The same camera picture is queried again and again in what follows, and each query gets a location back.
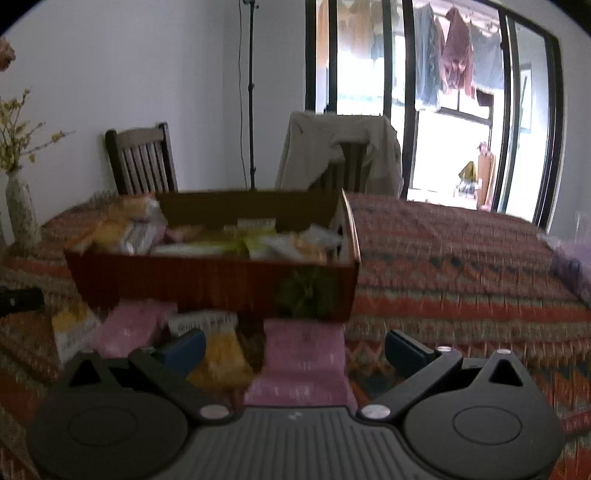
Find white floral vase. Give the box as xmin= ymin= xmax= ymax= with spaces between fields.
xmin=5 ymin=168 xmax=42 ymax=250

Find patterned red tablecloth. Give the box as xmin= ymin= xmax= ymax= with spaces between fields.
xmin=1 ymin=194 xmax=590 ymax=479

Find small white snack packet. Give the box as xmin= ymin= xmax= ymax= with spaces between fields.
xmin=167 ymin=310 xmax=254 ymax=391

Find yellow flower branches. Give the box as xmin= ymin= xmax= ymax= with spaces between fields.
xmin=0 ymin=89 xmax=75 ymax=174

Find pink snack packet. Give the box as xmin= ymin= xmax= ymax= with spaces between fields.
xmin=243 ymin=319 xmax=358 ymax=412

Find purple tissue pack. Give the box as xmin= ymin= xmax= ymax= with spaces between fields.
xmin=538 ymin=211 xmax=591 ymax=307

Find dark wooden chair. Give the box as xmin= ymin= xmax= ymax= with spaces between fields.
xmin=104 ymin=122 xmax=178 ymax=195

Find red cardboard snack box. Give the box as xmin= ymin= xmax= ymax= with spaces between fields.
xmin=64 ymin=190 xmax=361 ymax=323

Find chair with beige jacket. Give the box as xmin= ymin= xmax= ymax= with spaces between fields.
xmin=308 ymin=143 xmax=370 ymax=193

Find beige jacket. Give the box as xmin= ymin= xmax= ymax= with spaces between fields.
xmin=274 ymin=111 xmax=404 ymax=197

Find dark red hanging garment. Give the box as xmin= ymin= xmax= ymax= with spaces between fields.
xmin=440 ymin=7 xmax=475 ymax=98

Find studio light on stand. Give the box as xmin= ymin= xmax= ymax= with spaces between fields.
xmin=238 ymin=0 xmax=259 ymax=190

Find blue hanging garment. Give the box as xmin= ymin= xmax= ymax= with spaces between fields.
xmin=414 ymin=3 xmax=445 ymax=111

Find black sliding door frame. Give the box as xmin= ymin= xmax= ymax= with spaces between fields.
xmin=304 ymin=1 xmax=564 ymax=228

